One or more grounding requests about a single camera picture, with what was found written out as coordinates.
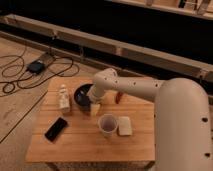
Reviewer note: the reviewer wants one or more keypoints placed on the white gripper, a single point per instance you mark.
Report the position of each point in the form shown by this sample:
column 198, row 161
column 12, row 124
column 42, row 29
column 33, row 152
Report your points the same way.
column 95, row 95

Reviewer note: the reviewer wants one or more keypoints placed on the white plastic bottle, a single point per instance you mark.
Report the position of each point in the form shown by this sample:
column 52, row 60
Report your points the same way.
column 64, row 99

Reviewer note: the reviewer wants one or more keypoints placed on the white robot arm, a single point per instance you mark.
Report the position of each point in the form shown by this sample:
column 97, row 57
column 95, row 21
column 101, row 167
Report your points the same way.
column 182, row 120

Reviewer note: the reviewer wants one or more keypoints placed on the dark ceramic bowl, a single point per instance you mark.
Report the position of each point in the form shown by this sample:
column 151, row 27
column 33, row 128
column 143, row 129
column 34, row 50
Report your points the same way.
column 81, row 97

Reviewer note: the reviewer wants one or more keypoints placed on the red small object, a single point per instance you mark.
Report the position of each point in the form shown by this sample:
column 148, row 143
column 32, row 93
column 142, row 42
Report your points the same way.
column 118, row 97

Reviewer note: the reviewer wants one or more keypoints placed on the wooden table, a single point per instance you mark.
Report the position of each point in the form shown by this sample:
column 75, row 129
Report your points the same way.
column 81, row 140

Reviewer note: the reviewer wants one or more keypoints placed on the black rectangular remote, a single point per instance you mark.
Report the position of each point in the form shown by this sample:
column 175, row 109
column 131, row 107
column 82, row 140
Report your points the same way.
column 55, row 129

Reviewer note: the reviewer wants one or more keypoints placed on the long wooden beam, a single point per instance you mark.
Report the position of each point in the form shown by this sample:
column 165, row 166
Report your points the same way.
column 134, row 52

